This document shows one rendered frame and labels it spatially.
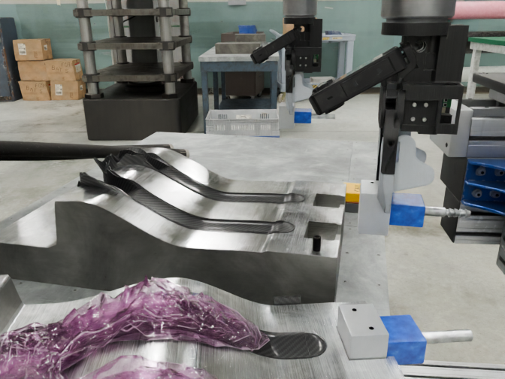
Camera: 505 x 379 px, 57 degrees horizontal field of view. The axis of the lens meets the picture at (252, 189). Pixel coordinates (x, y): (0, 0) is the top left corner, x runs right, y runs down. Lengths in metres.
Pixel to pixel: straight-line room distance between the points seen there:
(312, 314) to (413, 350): 0.11
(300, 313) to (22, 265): 0.42
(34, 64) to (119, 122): 2.93
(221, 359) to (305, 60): 0.79
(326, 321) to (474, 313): 1.68
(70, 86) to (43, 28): 0.96
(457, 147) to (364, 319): 0.54
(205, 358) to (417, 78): 0.36
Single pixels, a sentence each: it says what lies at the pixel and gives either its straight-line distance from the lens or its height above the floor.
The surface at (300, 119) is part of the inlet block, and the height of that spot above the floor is 0.92.
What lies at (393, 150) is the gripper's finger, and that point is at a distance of 0.53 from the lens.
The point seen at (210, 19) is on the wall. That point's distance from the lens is 7.08.
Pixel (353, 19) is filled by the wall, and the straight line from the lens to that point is 7.14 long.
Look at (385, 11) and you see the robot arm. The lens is 0.55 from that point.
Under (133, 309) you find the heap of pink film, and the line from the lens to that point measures 0.45.
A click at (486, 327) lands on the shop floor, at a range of 2.12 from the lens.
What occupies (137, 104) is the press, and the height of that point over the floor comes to 0.35.
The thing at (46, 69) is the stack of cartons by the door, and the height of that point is 0.43.
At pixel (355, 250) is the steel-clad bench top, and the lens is 0.78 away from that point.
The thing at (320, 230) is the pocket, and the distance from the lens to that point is 0.66.
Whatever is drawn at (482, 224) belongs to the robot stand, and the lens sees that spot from 1.03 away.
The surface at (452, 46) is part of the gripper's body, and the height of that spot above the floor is 1.13.
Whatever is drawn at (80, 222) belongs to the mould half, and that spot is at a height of 0.90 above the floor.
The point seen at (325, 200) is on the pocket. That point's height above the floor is 0.88.
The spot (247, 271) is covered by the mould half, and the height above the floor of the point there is 0.86.
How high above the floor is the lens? 1.16
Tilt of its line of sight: 21 degrees down
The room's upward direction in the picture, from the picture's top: 1 degrees counter-clockwise
